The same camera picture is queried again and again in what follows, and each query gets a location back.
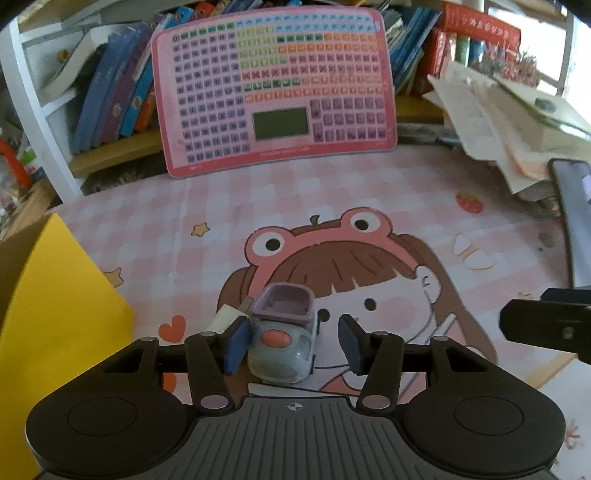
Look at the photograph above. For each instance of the red pen in cup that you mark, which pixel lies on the red pen in cup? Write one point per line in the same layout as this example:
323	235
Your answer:
21	176

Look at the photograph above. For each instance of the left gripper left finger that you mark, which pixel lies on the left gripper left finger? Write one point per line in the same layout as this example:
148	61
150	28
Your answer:
210	357

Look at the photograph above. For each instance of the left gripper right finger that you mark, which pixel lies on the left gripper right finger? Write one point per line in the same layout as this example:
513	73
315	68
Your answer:
378	356

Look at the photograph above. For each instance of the grey timer gadget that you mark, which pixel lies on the grey timer gadget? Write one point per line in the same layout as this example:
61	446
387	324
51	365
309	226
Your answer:
284	330

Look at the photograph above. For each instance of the yellow cardboard box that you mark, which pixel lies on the yellow cardboard box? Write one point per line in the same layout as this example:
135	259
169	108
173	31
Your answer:
60	316

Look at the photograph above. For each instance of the stack of papers and books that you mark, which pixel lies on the stack of papers and books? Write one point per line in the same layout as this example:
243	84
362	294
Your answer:
516	127

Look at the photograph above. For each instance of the small white charger cube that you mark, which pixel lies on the small white charger cube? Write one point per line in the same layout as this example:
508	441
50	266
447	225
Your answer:
229	321

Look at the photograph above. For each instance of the pink keyboard learning toy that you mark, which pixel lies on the pink keyboard learning toy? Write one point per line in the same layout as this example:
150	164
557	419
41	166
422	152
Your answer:
273	84

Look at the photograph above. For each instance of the pink checked tablecloth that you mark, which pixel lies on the pink checked tablecloth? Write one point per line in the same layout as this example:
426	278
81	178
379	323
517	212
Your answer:
421	241

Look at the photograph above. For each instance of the white bookshelf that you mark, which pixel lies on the white bookshelf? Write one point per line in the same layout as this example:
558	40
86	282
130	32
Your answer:
48	72

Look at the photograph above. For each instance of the row of blue books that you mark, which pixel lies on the row of blue books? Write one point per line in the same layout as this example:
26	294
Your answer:
113	82

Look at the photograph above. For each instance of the black smartphone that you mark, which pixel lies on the black smartphone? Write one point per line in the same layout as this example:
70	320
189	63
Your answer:
571	180

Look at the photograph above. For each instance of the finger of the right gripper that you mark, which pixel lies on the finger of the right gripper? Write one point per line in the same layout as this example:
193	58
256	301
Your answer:
552	325
567	295

